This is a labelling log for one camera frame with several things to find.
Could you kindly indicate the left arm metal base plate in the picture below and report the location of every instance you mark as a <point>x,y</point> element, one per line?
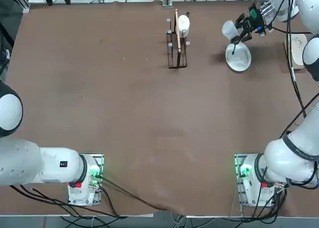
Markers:
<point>99,160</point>

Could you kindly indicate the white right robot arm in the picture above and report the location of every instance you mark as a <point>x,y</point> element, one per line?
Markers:
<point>281,163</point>

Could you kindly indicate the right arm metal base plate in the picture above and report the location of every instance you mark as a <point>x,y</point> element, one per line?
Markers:
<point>238,188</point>

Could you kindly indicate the right arm's black gripper body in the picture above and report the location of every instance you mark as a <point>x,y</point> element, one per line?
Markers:
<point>254,23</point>

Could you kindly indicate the beige lidded box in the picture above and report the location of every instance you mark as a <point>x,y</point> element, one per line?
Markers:
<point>299,46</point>

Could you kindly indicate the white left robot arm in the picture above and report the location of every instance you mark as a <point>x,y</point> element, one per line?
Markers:
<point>49,165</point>

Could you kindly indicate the white round plate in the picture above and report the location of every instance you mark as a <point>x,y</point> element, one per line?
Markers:
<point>238,59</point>

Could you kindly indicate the aluminium frame rail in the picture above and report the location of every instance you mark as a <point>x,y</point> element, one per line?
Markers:
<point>23,7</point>

